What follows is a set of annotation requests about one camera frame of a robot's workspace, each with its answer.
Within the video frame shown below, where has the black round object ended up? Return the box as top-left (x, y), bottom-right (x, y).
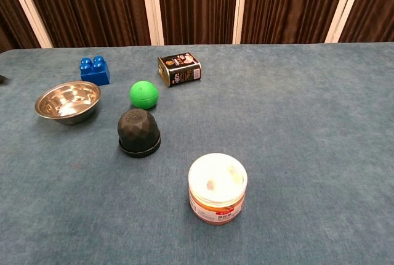
top-left (117, 108), bottom-right (162, 158)

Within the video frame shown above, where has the stainless steel bowl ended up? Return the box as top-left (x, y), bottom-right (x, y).
top-left (34, 81), bottom-right (102, 126)

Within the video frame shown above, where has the blue toy building brick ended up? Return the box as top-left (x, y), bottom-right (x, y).
top-left (79, 55), bottom-right (111, 86)

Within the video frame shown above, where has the green ball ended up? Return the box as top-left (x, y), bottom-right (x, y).
top-left (129, 80), bottom-right (159, 110)

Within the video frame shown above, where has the small printed box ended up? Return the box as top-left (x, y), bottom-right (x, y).
top-left (157, 54), bottom-right (203, 88)

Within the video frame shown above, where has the brown pleated curtain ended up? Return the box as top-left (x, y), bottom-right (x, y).
top-left (0, 0), bottom-right (394, 52)

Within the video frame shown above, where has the blue felt table mat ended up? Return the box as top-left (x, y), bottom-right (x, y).
top-left (0, 41), bottom-right (394, 265)

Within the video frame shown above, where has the white partition frame post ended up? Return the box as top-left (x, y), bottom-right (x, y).
top-left (140, 0), bottom-right (165, 46)
top-left (324, 0), bottom-right (369, 44)
top-left (231, 0), bottom-right (249, 45)
top-left (3, 0), bottom-right (54, 49)

